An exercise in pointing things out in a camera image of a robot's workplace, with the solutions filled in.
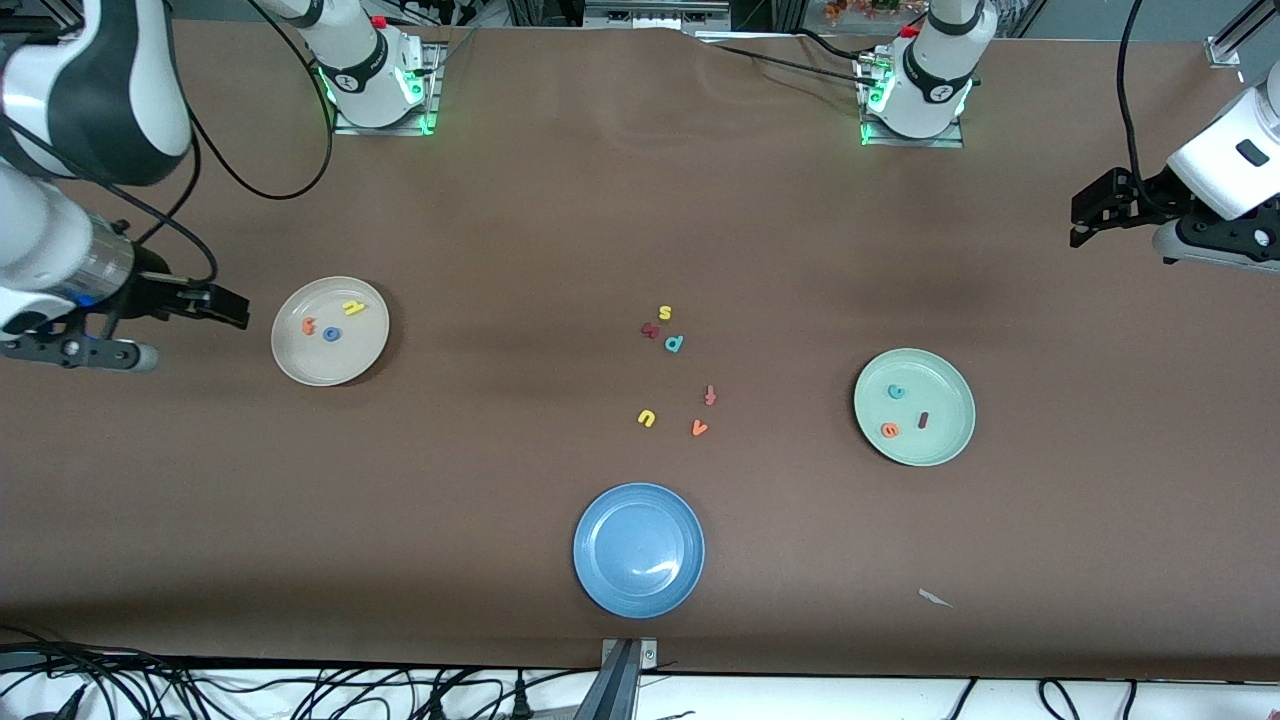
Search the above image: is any brown beige plate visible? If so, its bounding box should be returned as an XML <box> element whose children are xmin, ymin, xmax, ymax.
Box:
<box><xmin>271</xmin><ymin>276</ymin><xmax>391</xmax><ymax>387</ymax></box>

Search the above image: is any pale green plate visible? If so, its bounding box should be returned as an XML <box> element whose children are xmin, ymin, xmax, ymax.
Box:
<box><xmin>853</xmin><ymin>348</ymin><xmax>977</xmax><ymax>467</ymax></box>

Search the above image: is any brown table cover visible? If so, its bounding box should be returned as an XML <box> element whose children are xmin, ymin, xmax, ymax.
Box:
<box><xmin>0</xmin><ymin>20</ymin><xmax>1280</xmax><ymax>683</ymax></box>

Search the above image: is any blue plate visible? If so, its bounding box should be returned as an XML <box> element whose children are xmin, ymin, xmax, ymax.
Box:
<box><xmin>573</xmin><ymin>483</ymin><xmax>706</xmax><ymax>619</ymax></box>

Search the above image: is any grey metal box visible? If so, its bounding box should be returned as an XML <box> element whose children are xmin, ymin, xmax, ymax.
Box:
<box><xmin>583</xmin><ymin>0</ymin><xmax>733</xmax><ymax>31</ymax></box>

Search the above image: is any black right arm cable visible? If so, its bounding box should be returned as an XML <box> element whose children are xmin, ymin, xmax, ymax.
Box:
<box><xmin>0</xmin><ymin>0</ymin><xmax>336</xmax><ymax>286</ymax></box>

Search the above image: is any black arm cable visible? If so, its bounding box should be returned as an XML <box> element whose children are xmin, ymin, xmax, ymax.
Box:
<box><xmin>1117</xmin><ymin>0</ymin><xmax>1153</xmax><ymax>201</ymax></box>
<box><xmin>0</xmin><ymin>0</ymin><xmax>336</xmax><ymax>286</ymax></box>

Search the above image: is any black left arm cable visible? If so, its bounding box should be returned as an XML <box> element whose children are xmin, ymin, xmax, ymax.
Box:
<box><xmin>1117</xmin><ymin>0</ymin><xmax>1153</xmax><ymax>201</ymax></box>

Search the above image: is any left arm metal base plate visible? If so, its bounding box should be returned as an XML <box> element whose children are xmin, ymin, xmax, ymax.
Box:
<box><xmin>860</xmin><ymin>55</ymin><xmax>966</xmax><ymax>149</ymax></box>

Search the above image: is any aluminium frame profile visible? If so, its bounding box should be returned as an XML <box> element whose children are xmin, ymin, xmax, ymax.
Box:
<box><xmin>1207</xmin><ymin>0</ymin><xmax>1280</xmax><ymax>69</ymax></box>

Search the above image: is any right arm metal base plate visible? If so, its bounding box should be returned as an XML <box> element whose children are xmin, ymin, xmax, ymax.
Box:
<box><xmin>333</xmin><ymin>42</ymin><xmax>442</xmax><ymax>137</ymax></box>

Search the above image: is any short black table cable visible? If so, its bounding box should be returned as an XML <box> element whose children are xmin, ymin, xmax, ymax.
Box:
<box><xmin>795</xmin><ymin>27</ymin><xmax>863</xmax><ymax>63</ymax></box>

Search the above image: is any long black table cable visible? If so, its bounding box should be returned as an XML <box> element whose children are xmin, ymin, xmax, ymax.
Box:
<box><xmin>712</xmin><ymin>42</ymin><xmax>876</xmax><ymax>86</ymax></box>

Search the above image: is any looped black floor cable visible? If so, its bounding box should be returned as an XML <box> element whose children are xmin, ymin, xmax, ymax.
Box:
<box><xmin>1038</xmin><ymin>678</ymin><xmax>1083</xmax><ymax>720</ymax></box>

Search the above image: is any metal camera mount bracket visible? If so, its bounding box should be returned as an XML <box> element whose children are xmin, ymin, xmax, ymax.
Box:
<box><xmin>598</xmin><ymin>638</ymin><xmax>659</xmax><ymax>720</ymax></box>

